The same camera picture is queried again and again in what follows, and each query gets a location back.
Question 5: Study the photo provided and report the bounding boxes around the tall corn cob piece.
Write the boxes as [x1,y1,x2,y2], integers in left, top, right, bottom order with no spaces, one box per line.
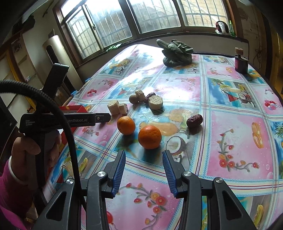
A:
[107,100,120,116]

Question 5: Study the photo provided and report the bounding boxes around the small corn cob chunk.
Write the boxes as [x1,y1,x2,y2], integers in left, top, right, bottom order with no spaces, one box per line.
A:
[119,103,128,116]

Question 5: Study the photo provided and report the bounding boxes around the large orange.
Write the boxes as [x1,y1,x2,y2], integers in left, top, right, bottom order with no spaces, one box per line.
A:
[117,116,136,136]

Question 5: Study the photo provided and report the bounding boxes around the brown longan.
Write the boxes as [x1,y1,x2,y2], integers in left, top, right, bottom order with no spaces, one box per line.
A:
[129,95,139,104]

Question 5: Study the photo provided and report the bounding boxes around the red jujube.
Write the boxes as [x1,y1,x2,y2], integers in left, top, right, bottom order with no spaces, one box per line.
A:
[186,114,203,128]
[144,93,156,104]

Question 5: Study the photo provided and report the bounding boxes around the round corn cob slice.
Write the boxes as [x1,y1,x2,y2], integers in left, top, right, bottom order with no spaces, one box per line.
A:
[148,95,163,110]

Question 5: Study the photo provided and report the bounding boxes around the pink sleeve forearm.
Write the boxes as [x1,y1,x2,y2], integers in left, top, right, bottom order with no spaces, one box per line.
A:
[1,158,32,229]

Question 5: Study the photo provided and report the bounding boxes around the person's left hand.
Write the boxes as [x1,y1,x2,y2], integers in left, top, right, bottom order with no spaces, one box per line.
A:
[8,131,61,184]

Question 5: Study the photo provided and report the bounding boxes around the red shallow box tray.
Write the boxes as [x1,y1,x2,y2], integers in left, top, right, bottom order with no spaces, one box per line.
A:
[42,105,88,184]

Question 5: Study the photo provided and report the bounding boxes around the floral plastic tablecloth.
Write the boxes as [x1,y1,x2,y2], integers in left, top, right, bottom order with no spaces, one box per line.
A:
[69,45,282,229]

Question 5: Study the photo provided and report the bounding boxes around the green cloth on sill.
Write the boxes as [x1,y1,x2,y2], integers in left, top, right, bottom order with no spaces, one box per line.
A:
[106,44,121,53]

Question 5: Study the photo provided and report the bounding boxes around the tall floor air conditioner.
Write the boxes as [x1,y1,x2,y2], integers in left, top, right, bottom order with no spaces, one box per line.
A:
[43,35,83,93]

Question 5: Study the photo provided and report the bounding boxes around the dark bottle pink label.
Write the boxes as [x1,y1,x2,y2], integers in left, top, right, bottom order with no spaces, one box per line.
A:
[235,47,249,75]

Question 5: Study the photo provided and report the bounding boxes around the red white helmet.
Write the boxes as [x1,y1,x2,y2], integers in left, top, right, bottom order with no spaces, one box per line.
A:
[215,21,230,35]

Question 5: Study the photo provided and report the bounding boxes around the green bottle on sill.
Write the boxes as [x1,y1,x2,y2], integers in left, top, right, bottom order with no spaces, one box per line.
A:
[229,20,236,37]

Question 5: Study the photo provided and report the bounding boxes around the black cable left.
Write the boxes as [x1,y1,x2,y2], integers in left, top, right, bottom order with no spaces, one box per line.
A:
[0,79,87,210]

